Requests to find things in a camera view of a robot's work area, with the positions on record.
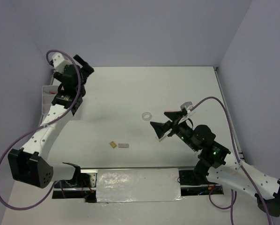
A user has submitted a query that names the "white compartment box left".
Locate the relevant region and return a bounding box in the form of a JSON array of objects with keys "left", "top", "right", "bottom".
[{"left": 42, "top": 85, "right": 58, "bottom": 115}]

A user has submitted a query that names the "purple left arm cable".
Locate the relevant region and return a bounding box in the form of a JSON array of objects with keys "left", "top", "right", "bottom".
[{"left": 0, "top": 49, "right": 82, "bottom": 210}]

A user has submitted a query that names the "clear tape roll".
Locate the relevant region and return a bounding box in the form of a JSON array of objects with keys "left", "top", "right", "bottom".
[{"left": 141, "top": 112, "right": 152, "bottom": 121}]

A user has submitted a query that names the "yellow eraser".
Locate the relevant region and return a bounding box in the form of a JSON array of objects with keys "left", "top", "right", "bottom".
[{"left": 110, "top": 141, "right": 117, "bottom": 148}]

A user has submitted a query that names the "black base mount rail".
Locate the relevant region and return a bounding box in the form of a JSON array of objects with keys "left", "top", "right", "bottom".
[{"left": 52, "top": 168, "right": 224, "bottom": 203}]

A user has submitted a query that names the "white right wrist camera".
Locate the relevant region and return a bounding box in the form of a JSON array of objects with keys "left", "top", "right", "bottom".
[{"left": 178, "top": 101, "right": 195, "bottom": 124}]

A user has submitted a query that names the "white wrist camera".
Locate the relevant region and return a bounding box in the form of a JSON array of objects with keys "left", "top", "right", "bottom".
[
  {"left": 52, "top": 52, "right": 72, "bottom": 73},
  {"left": 178, "top": 101, "right": 195, "bottom": 124}
]

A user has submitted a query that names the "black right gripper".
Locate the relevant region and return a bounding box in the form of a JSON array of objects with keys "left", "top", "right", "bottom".
[{"left": 150, "top": 110, "right": 199, "bottom": 151}]

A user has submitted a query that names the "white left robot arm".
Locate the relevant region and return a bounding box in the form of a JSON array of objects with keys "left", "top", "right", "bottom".
[{"left": 7, "top": 52, "right": 94, "bottom": 188}]

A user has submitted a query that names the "grey eraser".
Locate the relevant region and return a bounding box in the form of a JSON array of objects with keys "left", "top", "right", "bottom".
[{"left": 118, "top": 143, "right": 129, "bottom": 148}]

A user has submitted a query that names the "white taped cover panel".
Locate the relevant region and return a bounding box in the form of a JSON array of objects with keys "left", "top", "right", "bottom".
[{"left": 96, "top": 168, "right": 182, "bottom": 203}]

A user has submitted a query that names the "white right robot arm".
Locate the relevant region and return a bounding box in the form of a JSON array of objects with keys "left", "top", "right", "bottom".
[{"left": 150, "top": 110, "right": 280, "bottom": 217}]

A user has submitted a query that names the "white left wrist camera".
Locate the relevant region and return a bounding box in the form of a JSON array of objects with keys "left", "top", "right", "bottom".
[{"left": 52, "top": 52, "right": 72, "bottom": 73}]

